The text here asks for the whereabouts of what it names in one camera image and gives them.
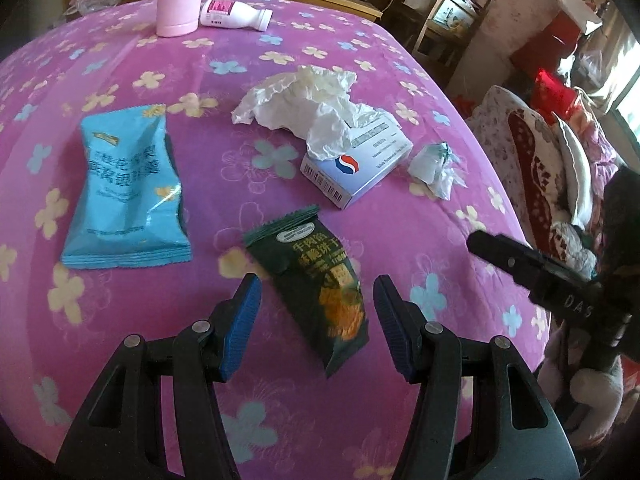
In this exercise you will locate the large crumpled white tissue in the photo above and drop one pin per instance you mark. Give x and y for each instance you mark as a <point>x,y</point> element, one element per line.
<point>313,103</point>

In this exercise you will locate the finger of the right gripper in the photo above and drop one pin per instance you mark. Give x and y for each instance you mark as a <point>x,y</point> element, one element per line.
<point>528,267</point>

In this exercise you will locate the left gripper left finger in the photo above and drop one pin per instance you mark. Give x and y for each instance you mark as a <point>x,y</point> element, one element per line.
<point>118,431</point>

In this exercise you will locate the dark green snack packet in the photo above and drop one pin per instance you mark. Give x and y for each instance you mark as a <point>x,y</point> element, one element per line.
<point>315,279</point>

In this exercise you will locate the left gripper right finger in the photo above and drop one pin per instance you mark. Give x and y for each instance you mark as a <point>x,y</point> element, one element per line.
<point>480,412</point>

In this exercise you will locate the white blue medicine box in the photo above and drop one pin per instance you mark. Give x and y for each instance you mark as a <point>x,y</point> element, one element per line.
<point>377,149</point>

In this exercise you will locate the white pink-label bottle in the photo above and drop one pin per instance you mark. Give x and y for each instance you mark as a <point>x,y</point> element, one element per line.
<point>232,14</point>

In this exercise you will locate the purple floral tablecloth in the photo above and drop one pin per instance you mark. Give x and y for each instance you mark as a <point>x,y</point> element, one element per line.
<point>59,327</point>

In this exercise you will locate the white cushion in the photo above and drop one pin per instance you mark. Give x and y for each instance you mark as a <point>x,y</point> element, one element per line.
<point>578,174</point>

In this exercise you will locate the blue snack packet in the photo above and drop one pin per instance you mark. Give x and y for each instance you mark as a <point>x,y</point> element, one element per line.
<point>129,212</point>

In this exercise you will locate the small crumpled wrapper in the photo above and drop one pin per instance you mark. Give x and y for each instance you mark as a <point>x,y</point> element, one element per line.
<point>434,167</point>

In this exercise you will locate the floral covered sofa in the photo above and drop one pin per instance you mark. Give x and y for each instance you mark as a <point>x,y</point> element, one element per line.
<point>521,143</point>

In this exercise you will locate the pink floral covered appliance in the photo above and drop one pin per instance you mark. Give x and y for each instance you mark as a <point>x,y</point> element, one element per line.
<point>506,27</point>

